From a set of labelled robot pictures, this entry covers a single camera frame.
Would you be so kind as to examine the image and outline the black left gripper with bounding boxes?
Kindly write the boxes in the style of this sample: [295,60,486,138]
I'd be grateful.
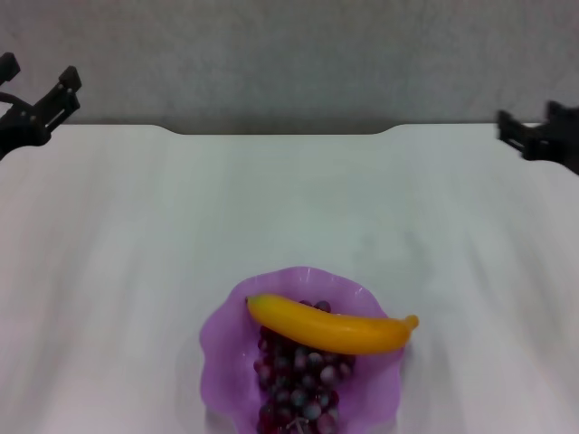
[0,52,83,162]

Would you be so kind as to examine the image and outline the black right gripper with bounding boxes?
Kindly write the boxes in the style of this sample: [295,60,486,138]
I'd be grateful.
[495,99,579,175]

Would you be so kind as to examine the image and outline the yellow plastic banana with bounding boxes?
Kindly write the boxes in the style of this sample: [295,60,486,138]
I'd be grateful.
[245,292,421,356]

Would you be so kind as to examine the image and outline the dark red grape bunch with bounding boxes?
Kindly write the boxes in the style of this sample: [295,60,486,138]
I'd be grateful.
[253,298,358,434]

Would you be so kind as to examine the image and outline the purple wavy plastic plate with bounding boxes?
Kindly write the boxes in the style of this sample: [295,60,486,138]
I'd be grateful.
[198,265,406,434]

